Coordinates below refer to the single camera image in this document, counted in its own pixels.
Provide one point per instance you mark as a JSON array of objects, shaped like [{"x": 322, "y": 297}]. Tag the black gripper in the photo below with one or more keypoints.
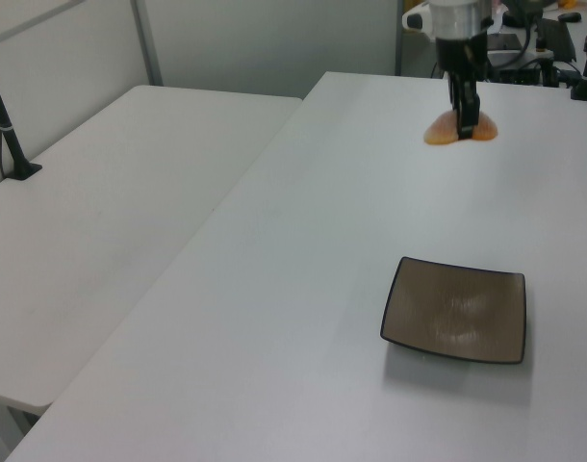
[{"x": 462, "y": 53}]

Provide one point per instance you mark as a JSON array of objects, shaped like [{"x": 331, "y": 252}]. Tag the sugar-crusted oval bread roll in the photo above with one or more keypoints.
[{"x": 442, "y": 131}]

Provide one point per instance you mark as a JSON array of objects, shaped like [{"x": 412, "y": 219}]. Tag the square brown ceramic plate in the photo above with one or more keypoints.
[{"x": 454, "y": 310}]

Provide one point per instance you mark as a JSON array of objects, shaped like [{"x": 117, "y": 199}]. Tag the black keyboard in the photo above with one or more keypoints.
[{"x": 558, "y": 38}]

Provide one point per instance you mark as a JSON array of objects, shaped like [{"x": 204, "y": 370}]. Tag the black computer mouse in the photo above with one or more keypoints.
[{"x": 570, "y": 17}]

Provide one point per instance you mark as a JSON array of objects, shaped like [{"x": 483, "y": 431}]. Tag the white side table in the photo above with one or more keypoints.
[{"x": 106, "y": 202}]

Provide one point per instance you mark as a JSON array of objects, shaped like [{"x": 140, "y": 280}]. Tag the grey partition post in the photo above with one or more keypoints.
[
  {"x": 399, "y": 36},
  {"x": 146, "y": 43}
]

